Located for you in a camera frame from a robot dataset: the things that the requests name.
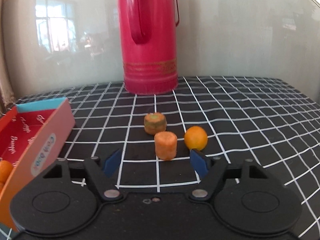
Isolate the small orange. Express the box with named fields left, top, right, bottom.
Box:
left=184, top=126, right=208, bottom=151
left=0, top=160, right=13, bottom=184

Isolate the small orange back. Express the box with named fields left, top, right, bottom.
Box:
left=184, top=126, right=208, bottom=151

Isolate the carrot chunk middle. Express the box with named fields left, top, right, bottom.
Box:
left=154, top=131, right=177, bottom=161

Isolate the greenish carrot top chunk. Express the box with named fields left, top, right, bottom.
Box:
left=144, top=112, right=167, bottom=135

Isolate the black white grid tablecloth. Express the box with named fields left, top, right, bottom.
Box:
left=16, top=76, right=319, bottom=239

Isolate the colourful cardboard box tray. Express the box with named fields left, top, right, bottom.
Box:
left=1, top=98, right=75, bottom=228

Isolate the beige curtain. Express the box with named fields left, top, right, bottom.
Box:
left=0, top=0, right=15, bottom=116

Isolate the red thermos flask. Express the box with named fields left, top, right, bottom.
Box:
left=118, top=0, right=180, bottom=95

